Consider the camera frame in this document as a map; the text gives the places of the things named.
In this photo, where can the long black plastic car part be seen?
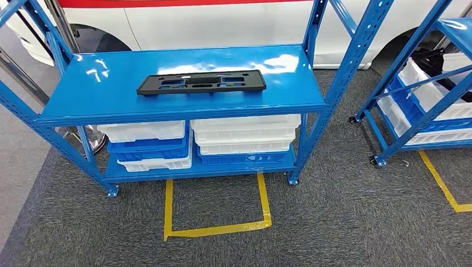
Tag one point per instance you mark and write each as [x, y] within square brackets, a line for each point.
[147, 88]

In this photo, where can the blue metal shelf rack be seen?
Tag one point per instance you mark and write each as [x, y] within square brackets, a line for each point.
[110, 73]

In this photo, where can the black car part in bin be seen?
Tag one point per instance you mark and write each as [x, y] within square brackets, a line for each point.
[431, 62]

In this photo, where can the blue plastic bin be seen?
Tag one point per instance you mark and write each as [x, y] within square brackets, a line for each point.
[402, 99]
[239, 159]
[147, 145]
[155, 155]

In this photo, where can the white car with red stripe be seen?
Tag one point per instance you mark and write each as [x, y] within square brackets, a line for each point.
[221, 25]

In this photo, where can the blue metal rack on casters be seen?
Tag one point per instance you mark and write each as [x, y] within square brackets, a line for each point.
[427, 117]

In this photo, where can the chrome metal pole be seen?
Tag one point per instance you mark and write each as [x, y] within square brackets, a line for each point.
[22, 75]

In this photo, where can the chrome stanchion post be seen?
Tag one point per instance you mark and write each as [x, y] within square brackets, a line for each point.
[92, 138]

